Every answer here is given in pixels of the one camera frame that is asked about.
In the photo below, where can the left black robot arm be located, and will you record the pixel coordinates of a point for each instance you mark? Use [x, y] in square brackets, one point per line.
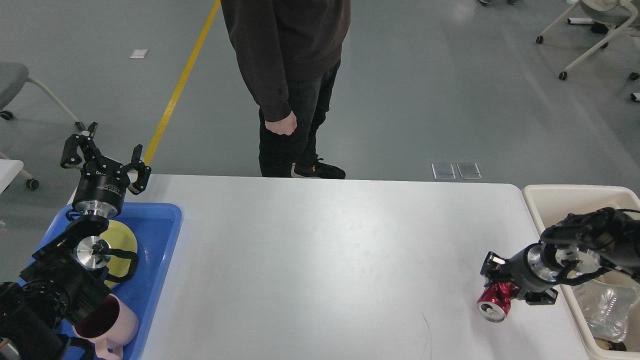
[67, 278]

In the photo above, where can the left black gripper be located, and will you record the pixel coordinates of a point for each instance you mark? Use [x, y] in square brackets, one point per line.
[99, 193]

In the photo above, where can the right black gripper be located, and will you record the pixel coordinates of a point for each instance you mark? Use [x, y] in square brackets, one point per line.
[534, 270]

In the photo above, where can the white office chair right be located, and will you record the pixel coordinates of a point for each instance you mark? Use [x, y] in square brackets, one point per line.
[610, 17]

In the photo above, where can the yellow plate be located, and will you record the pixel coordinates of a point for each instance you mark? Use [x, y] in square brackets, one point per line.
[119, 236]

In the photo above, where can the white office chair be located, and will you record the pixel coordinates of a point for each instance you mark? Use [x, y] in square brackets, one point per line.
[610, 17]
[13, 77]

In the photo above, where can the pink mug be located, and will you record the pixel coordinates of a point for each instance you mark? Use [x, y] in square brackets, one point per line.
[109, 328]

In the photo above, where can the aluminium foil tray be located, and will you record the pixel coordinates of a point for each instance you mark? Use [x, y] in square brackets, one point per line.
[606, 308]

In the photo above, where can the person in black clothes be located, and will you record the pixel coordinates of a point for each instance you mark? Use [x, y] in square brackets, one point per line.
[288, 53]

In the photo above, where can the white office chair left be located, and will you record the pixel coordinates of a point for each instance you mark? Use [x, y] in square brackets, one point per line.
[13, 77]

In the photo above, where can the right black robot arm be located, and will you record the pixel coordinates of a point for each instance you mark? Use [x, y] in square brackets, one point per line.
[577, 249]

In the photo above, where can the floor socket plate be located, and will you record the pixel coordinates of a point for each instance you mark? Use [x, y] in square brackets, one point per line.
[469, 170]
[443, 171]

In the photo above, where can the beige waste bin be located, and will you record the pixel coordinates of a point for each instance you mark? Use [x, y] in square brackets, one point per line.
[548, 205]

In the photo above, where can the crushed red can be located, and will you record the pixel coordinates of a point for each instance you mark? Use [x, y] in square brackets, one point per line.
[494, 303]

